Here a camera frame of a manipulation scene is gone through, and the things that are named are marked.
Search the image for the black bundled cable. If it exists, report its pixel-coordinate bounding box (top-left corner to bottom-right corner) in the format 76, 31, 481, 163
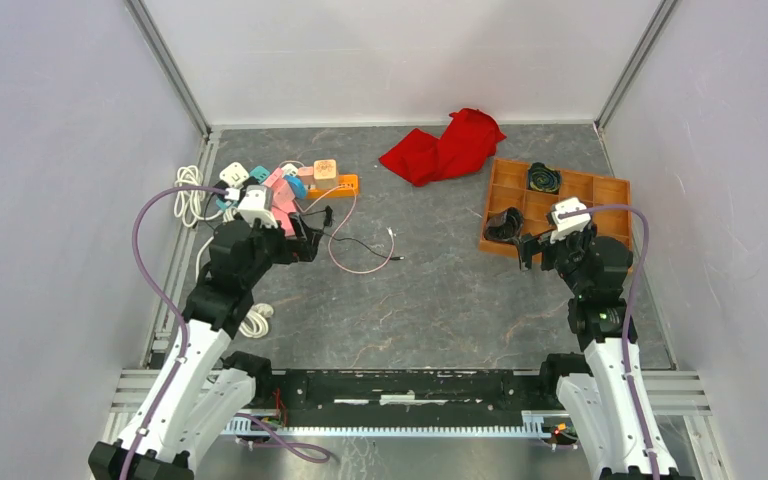
483, 207, 526, 244

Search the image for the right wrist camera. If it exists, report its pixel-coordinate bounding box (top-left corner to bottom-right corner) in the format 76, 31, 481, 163
548, 197, 592, 242

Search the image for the orange power strip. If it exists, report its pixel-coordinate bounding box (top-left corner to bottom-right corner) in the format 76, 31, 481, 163
306, 174, 360, 200

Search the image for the white power cord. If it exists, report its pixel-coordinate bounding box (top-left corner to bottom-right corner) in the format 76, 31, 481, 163
195, 235, 275, 340

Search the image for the beige cube plug adapter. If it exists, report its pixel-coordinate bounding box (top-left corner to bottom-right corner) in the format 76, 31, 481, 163
313, 159, 339, 191

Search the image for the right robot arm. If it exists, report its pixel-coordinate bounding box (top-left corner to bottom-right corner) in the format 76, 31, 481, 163
514, 228, 683, 479

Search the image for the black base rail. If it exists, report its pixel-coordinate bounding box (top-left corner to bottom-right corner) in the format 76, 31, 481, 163
243, 369, 564, 428

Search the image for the white coiled cable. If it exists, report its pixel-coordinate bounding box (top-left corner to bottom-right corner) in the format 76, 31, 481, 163
173, 164, 207, 229

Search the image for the red cloth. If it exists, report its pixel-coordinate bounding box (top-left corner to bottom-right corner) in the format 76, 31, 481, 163
379, 108, 506, 187

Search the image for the blue plug adapter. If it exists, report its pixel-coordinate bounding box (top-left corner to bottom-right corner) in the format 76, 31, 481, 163
284, 176, 308, 199

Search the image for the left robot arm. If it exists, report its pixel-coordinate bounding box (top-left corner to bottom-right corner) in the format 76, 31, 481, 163
88, 214, 322, 479

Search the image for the pink power strip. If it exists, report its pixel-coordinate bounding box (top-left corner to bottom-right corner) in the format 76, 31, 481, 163
263, 167, 298, 237

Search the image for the black thin cable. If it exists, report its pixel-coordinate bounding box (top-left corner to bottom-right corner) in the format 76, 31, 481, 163
304, 206, 406, 264

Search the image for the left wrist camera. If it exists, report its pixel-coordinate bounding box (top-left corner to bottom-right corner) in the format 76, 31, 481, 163
236, 185, 279, 229

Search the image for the dark coiled cable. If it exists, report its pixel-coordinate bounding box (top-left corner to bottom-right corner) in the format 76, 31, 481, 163
526, 162, 563, 195

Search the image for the white cube adapter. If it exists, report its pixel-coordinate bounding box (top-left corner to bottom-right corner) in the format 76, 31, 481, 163
219, 162, 250, 189

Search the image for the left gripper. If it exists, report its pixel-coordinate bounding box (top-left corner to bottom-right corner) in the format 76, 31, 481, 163
241, 211, 322, 287

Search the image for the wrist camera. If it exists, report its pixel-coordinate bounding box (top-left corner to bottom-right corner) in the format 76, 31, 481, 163
548, 197, 592, 242
236, 185, 279, 229

